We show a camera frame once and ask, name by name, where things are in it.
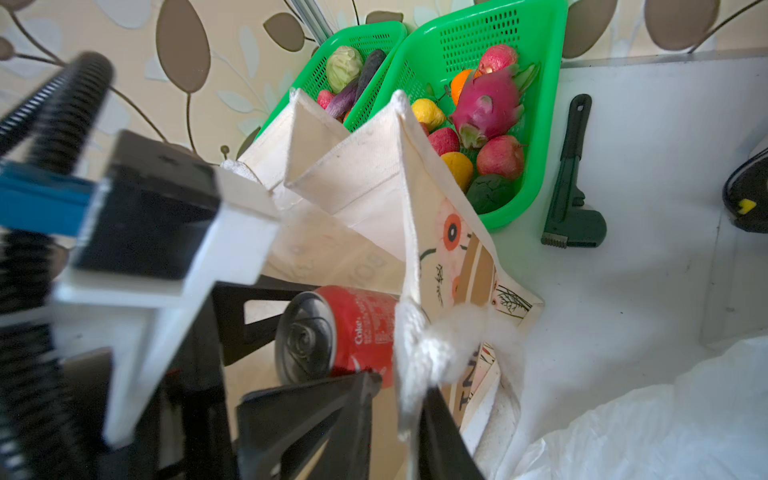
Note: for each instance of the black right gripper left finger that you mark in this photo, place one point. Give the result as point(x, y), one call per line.
point(280, 429)

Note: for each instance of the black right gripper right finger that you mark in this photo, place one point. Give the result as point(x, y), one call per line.
point(442, 453)

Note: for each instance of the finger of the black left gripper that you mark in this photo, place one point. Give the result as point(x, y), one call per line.
point(238, 338)

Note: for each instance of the red cola can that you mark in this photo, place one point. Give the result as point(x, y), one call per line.
point(335, 331)

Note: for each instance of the cream floral tote bag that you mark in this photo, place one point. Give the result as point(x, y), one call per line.
point(378, 209)

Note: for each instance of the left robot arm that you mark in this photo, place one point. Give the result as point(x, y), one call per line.
point(41, 437)

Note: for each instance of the light purple eggplant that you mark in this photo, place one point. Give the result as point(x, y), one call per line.
point(344, 101)

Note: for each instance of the dark green pipe wrench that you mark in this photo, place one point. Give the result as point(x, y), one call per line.
point(569, 223)

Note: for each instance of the left green vegetable basket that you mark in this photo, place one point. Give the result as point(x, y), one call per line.
point(386, 36)

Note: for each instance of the white plastic bag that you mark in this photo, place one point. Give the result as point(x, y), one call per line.
point(709, 423)

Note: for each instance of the green cabbage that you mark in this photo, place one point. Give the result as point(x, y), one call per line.
point(343, 66)

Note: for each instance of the yellow lemon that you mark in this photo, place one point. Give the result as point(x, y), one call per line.
point(428, 114)

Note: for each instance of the pink red apple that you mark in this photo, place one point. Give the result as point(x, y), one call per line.
point(502, 156)

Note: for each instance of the dark green cucumber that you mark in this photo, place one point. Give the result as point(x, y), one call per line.
point(370, 68)

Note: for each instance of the orange fruit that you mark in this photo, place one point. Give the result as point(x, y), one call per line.
point(458, 83)

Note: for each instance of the pink dragon fruit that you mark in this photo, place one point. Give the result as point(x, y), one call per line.
point(491, 104)

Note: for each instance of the right green fruit basket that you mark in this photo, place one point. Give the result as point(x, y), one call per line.
point(444, 46)

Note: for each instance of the black yellow tape measure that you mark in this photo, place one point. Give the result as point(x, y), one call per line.
point(744, 195)

